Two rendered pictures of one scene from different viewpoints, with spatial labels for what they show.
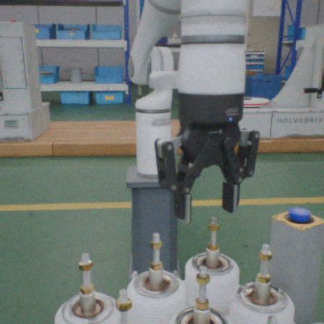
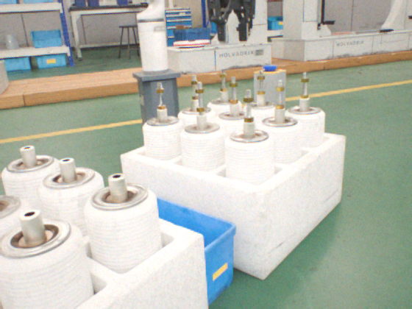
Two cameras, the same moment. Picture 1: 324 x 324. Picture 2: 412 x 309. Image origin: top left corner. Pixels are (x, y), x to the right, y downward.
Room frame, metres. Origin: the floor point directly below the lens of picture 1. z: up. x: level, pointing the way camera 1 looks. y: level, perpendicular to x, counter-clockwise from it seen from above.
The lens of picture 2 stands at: (-0.34, 0.26, 0.46)
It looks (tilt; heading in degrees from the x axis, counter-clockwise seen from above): 20 degrees down; 343
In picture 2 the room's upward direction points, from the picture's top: 3 degrees counter-clockwise
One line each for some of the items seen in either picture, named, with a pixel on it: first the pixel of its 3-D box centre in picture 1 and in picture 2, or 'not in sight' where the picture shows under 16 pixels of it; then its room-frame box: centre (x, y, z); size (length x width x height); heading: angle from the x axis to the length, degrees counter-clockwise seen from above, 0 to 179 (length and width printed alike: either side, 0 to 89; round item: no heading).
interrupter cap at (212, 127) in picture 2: not in sight; (201, 128); (0.39, 0.05, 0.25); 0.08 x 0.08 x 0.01
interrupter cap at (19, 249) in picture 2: not in sight; (35, 238); (0.06, 0.34, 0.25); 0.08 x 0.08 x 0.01
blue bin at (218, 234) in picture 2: not in sight; (161, 241); (0.30, 0.17, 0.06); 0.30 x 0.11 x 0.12; 33
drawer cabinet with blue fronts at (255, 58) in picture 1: (243, 73); (174, 29); (6.16, -1.26, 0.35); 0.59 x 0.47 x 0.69; 4
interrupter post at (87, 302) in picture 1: (87, 301); (162, 116); (0.49, 0.11, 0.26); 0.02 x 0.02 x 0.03
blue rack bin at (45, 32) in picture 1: (38, 31); not in sight; (5.26, 1.59, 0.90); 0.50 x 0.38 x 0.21; 4
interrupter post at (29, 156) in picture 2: not in sight; (29, 157); (0.32, 0.37, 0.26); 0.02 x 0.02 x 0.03
